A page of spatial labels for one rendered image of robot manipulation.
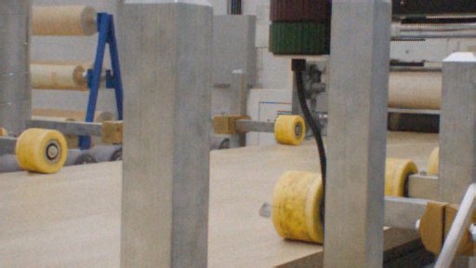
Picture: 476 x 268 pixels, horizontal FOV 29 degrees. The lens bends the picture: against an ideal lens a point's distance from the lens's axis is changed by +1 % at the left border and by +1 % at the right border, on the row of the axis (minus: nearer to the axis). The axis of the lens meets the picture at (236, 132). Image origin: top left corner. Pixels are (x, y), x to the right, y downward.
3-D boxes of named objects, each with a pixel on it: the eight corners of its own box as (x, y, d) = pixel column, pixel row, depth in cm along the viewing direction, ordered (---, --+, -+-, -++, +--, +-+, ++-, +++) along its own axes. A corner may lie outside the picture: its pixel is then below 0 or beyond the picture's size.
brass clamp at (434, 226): (514, 241, 100) (516, 194, 99) (473, 261, 88) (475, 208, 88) (456, 234, 103) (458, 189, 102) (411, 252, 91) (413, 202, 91)
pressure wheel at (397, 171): (415, 148, 127) (394, 182, 122) (424, 194, 131) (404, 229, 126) (374, 145, 131) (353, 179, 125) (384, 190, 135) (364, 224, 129)
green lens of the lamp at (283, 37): (355, 54, 75) (356, 27, 74) (322, 52, 70) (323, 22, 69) (290, 53, 78) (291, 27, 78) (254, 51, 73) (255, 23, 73)
